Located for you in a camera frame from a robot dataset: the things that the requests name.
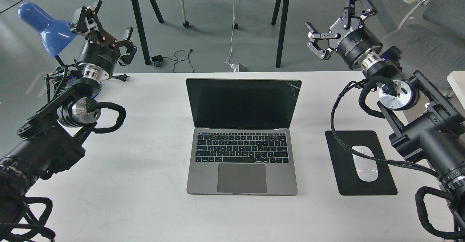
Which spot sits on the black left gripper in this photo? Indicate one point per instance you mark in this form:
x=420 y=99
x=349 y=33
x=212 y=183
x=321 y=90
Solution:
x=101 y=51

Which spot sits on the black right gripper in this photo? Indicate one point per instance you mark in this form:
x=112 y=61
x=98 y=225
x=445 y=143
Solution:
x=348 y=36

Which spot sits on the grey laptop notebook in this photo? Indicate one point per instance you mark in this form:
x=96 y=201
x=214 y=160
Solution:
x=241 y=141

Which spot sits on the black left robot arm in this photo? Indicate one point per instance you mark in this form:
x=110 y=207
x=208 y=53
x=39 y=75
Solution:
x=52 y=138

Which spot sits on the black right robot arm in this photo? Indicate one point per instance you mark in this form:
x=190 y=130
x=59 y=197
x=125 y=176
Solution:
x=426 y=126

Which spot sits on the blue desk lamp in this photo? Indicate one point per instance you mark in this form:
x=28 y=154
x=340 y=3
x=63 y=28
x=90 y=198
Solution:
x=55 y=34

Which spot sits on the black power plug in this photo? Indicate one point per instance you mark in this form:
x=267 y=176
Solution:
x=122 y=77

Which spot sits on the grey office chair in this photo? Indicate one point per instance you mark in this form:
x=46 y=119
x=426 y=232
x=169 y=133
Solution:
x=436 y=47

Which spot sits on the white side table edge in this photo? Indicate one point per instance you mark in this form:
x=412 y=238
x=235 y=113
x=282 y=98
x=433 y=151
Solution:
x=456 y=80

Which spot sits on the white computer mouse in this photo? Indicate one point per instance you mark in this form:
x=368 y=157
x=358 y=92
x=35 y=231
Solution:
x=366 y=169

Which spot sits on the black mouse pad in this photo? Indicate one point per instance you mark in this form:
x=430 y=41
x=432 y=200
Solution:
x=344 y=168

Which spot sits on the black power adapter with cable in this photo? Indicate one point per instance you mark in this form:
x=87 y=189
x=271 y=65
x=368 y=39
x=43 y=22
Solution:
x=158 y=59

